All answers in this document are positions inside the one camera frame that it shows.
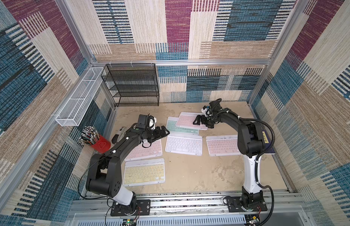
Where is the pink keyboard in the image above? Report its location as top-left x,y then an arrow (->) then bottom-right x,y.
206,135 -> 241,157
125,140 -> 162,162
175,112 -> 207,131

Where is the white keyboard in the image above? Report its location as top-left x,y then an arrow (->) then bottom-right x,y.
165,134 -> 203,156

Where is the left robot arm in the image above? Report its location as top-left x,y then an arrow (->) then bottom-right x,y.
86,123 -> 170,206

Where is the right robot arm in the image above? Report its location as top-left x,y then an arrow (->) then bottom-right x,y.
192,106 -> 275,211

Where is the green keyboard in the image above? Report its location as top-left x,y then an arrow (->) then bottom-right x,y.
166,117 -> 199,135

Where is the black white stapler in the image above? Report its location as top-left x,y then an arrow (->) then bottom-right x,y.
112,127 -> 127,144

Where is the yellow keyboard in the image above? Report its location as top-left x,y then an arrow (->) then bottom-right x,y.
122,158 -> 166,187

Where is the red pen cup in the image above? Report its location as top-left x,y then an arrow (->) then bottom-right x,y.
91,135 -> 112,153

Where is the dark blue notebook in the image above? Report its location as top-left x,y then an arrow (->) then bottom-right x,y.
262,129 -> 276,155

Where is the bundle of pens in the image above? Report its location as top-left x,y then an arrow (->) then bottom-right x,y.
78,126 -> 100,146

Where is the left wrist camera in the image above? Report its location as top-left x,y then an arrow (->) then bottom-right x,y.
135,115 -> 157,130

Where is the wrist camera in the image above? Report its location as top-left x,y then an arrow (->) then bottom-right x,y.
201,98 -> 222,116
135,115 -> 157,130

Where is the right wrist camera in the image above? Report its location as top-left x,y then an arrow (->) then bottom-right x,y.
201,98 -> 222,116

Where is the black wire shelf rack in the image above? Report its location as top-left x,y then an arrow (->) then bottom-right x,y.
102,63 -> 160,107

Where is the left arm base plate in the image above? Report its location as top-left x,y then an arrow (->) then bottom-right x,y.
110,199 -> 151,217

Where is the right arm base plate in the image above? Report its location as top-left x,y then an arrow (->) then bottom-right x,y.
223,196 -> 268,213

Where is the white mesh wall basket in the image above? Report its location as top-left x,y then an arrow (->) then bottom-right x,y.
55,67 -> 104,127

